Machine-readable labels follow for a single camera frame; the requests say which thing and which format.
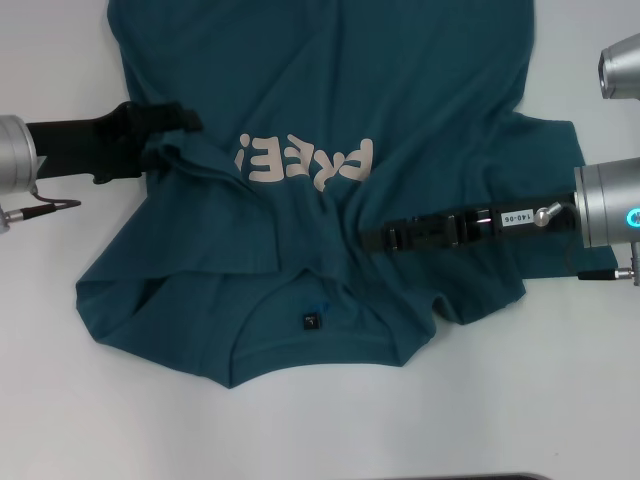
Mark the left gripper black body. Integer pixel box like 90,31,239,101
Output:
24,112,116,177

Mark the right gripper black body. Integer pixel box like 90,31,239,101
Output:
452,192,576,249

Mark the teal t-shirt with FREE print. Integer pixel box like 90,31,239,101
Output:
74,0,619,391

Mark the left arm dark cable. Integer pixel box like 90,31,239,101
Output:
0,192,82,236

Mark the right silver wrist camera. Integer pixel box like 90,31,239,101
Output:
598,33,640,101

